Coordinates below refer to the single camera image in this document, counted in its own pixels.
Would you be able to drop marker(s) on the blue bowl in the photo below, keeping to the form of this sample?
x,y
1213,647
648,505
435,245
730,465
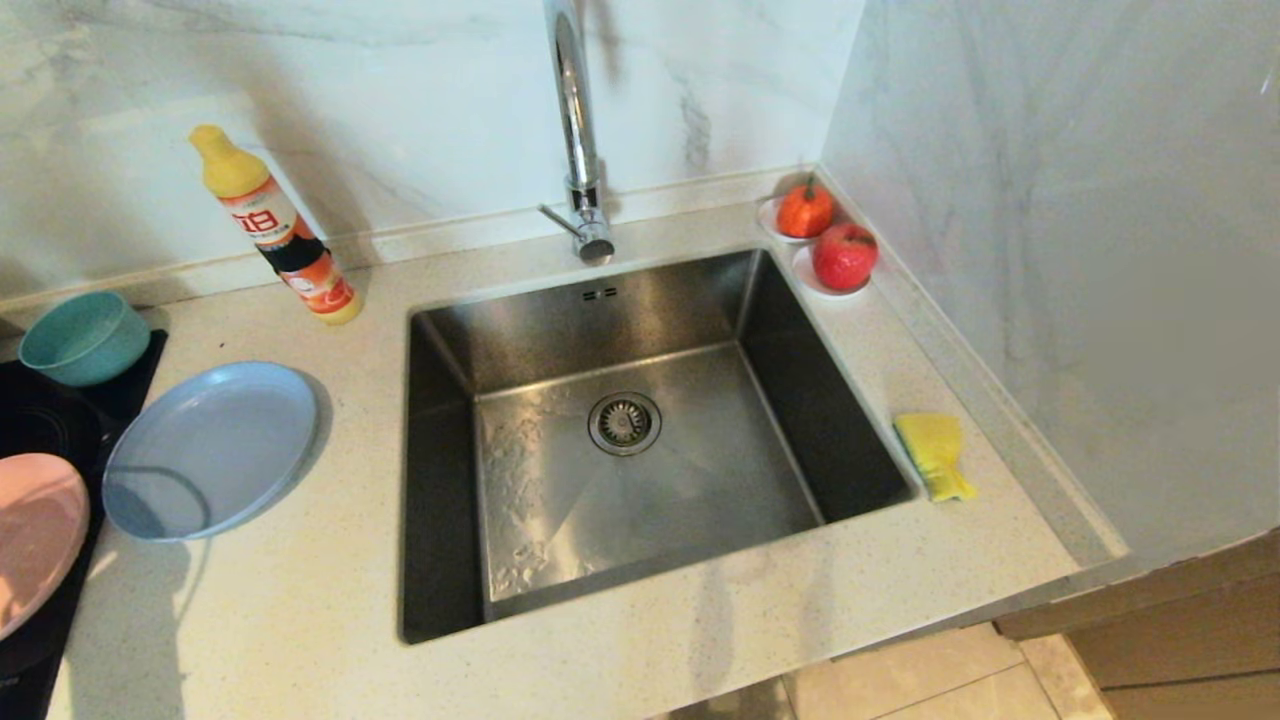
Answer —
x,y
85,340

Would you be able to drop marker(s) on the orange detergent bottle yellow cap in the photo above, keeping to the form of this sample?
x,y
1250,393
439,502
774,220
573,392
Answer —
x,y
272,225

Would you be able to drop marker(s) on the small white dish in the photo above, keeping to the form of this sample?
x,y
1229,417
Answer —
x,y
814,286
768,220

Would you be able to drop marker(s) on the pink plate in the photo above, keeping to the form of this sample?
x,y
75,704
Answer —
x,y
35,540

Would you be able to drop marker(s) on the chrome faucet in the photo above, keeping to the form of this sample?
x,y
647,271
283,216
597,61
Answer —
x,y
575,110

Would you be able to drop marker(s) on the yellow green sponge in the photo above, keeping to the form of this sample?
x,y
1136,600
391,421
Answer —
x,y
935,450

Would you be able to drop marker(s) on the brown wooden cabinet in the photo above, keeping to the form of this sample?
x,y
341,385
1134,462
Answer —
x,y
1180,640

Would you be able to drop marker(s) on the metal sink drain strainer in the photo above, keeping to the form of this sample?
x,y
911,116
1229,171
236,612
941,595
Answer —
x,y
625,422

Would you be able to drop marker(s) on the orange toy persimmon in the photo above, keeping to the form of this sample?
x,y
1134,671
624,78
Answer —
x,y
806,210

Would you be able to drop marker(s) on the light blue plate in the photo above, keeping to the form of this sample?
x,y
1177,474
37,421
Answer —
x,y
230,440

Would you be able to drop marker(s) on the stainless steel sink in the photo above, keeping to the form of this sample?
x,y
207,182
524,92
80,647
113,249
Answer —
x,y
750,480

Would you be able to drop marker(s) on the black induction cooktop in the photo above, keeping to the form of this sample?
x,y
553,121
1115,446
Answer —
x,y
50,410

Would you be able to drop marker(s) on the red toy apple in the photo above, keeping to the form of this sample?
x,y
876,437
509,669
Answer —
x,y
845,256

